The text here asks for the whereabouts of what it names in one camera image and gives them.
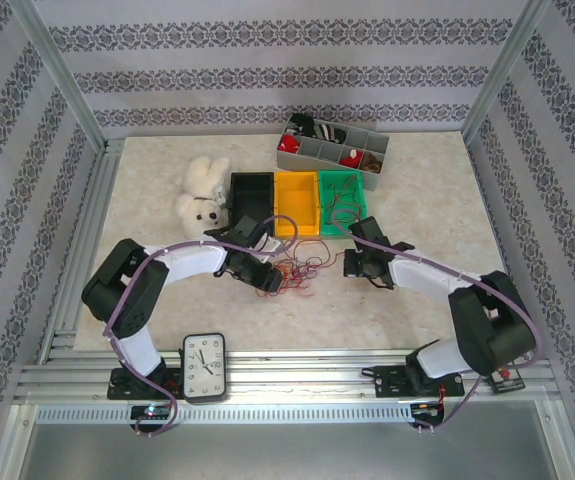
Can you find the green plastic bin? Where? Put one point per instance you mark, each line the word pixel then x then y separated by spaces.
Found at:
pixel 349 202

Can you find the black plastic bin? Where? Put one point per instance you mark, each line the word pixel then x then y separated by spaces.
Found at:
pixel 252 192

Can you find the yellow plastic bin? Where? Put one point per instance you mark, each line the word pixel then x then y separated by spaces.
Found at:
pixel 297 200

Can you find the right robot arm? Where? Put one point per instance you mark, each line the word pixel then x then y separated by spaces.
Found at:
pixel 492 325

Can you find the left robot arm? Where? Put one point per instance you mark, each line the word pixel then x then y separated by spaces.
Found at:
pixel 117 295

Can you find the white plush bunny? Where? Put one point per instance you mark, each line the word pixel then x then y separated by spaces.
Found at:
pixel 197 210

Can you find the brown rubber bands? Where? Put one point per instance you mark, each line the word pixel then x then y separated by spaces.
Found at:
pixel 372 164

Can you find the red and white small item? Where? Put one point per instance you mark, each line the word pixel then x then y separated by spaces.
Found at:
pixel 288 144
pixel 350 160

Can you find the white rectangular analog clock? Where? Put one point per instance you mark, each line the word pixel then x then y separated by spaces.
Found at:
pixel 204 367

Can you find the grey compartment organiser box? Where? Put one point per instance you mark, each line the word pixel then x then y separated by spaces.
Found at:
pixel 297 162

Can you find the black white striped cloth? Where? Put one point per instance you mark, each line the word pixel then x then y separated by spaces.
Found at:
pixel 319 131

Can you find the small circuit board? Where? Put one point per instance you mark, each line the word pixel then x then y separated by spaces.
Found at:
pixel 149 412
pixel 424 410

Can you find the black card with fruit print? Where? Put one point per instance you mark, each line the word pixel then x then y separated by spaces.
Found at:
pixel 509 384

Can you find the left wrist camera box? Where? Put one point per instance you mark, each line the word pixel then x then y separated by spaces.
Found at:
pixel 272 246

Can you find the aluminium frame rail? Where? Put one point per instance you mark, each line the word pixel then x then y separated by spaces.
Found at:
pixel 292 375

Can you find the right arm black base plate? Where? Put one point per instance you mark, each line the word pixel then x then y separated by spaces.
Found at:
pixel 392 380

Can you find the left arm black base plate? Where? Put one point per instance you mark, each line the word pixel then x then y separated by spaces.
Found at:
pixel 169 382

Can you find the aluminium side rail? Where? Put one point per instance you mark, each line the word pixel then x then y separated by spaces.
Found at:
pixel 102 200

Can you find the aluminium corner post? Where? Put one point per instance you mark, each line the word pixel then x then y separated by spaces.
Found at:
pixel 507 65
pixel 62 75

